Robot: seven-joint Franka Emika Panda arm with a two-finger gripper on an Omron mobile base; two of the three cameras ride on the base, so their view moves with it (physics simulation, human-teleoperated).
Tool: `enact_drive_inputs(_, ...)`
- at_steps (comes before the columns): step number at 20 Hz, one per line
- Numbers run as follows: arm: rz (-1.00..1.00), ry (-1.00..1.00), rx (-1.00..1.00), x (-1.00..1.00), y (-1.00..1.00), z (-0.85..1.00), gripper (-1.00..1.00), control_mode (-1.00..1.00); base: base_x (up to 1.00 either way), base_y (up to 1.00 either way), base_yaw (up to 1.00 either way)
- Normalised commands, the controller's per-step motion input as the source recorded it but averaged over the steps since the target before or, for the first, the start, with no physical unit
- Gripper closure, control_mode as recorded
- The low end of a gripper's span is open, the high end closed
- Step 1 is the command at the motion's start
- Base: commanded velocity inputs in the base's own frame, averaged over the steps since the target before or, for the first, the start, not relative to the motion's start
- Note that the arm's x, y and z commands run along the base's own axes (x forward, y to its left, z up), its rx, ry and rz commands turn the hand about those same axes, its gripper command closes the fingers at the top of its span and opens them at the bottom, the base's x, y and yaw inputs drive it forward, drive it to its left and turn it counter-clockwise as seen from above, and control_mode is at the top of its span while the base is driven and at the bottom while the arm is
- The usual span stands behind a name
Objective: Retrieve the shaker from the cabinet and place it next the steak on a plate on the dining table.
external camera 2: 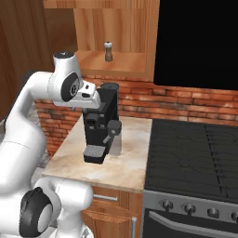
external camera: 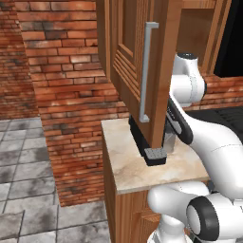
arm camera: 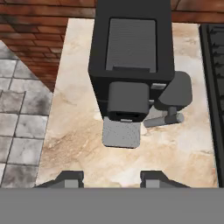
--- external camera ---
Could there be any wooden cabinet door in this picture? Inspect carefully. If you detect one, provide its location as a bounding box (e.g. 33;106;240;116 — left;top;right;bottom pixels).
108;0;183;150

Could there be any wooden base cabinet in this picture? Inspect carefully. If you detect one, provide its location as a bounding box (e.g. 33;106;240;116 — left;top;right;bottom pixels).
102;139;211;243

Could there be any black and grey countertop appliance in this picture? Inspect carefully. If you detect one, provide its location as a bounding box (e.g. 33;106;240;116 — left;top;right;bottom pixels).
127;115;178;167

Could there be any black hob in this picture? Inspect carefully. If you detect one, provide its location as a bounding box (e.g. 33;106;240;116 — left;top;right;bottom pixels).
187;106;243;140

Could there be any grey cabinet door handle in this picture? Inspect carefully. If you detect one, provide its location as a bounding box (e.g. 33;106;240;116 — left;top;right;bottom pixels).
139;21;160;124

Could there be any wooden wall cabinet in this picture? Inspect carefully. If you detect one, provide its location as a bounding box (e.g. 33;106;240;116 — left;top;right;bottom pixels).
95;0;234;80

